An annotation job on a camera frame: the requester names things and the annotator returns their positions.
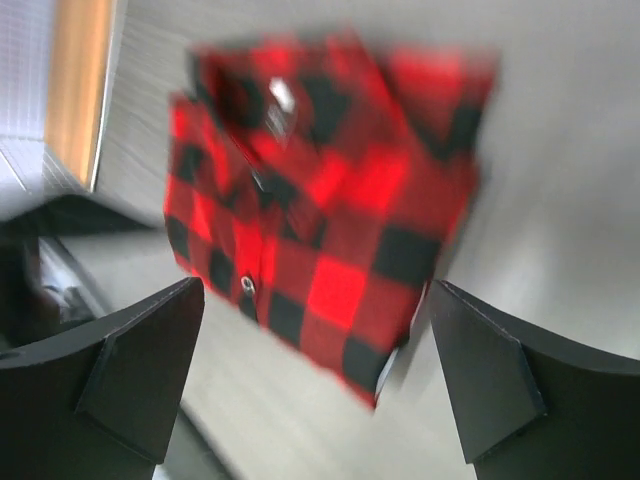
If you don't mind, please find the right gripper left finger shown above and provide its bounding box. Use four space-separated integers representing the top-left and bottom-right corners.
1 278 204 480

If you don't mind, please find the red black plaid shirt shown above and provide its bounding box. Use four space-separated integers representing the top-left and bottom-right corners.
164 33 499 406

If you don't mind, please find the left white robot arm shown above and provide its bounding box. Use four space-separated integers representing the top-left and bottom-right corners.
1 189 162 350

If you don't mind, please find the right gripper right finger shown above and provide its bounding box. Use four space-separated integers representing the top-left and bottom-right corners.
428 281 639 480

